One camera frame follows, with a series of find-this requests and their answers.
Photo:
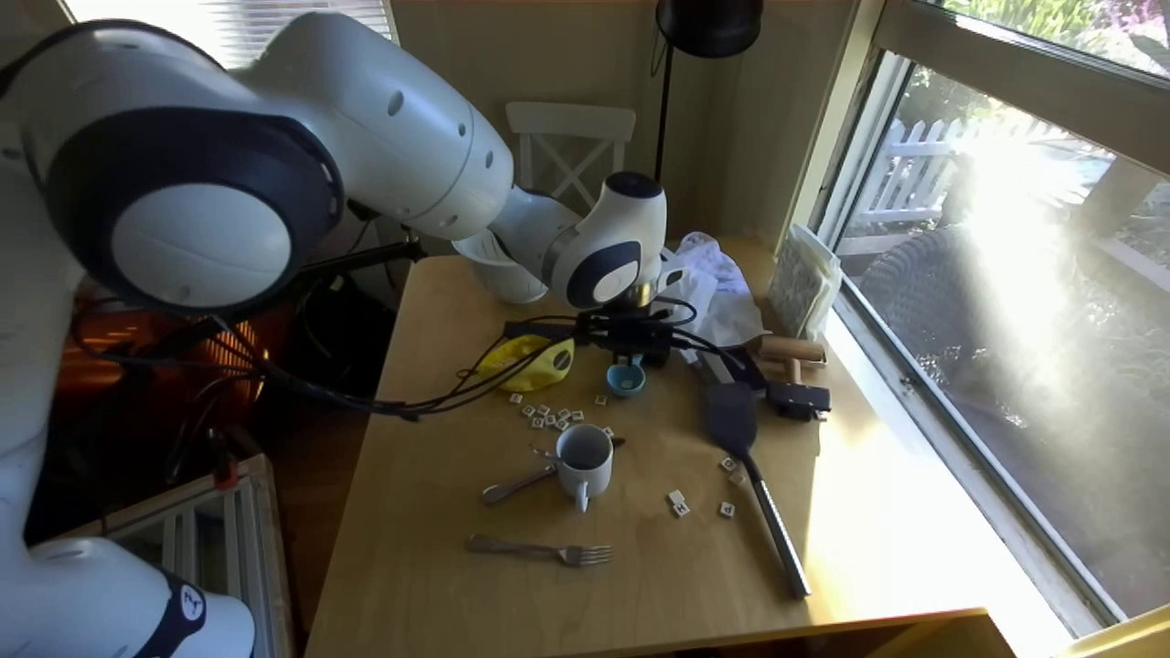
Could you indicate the cluster of letter tiles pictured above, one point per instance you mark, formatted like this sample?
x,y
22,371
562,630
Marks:
x,y
546,416

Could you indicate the metal fork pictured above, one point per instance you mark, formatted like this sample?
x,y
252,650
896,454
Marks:
x,y
577,557

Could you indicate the black floor lamp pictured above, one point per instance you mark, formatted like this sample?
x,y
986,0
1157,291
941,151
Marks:
x,y
705,30

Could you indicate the white blank tile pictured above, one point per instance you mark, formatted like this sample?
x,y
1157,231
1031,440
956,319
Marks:
x,y
676,503

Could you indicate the metal spoon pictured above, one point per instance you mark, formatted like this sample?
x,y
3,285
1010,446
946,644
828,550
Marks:
x,y
508,486

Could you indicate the white wooden chair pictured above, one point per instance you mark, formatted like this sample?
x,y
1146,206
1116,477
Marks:
x,y
569,148

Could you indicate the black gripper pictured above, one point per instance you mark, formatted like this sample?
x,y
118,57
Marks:
x,y
633,331

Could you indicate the clear patterned container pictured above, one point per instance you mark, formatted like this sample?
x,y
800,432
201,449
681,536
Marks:
x,y
806,284

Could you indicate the small blue measuring cup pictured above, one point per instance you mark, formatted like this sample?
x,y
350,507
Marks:
x,y
627,376

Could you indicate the black spatula with metal handle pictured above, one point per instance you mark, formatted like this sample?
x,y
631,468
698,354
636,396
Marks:
x,y
730,416

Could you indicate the white ceramic mug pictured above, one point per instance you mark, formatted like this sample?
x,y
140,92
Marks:
x,y
583,463

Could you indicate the black block tool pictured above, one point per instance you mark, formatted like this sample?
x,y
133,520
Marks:
x,y
800,403

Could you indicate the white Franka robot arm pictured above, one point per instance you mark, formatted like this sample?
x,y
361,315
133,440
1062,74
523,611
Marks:
x,y
193,187

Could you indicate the crumpled white plastic bag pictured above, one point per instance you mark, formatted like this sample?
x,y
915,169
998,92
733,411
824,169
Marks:
x,y
722,302

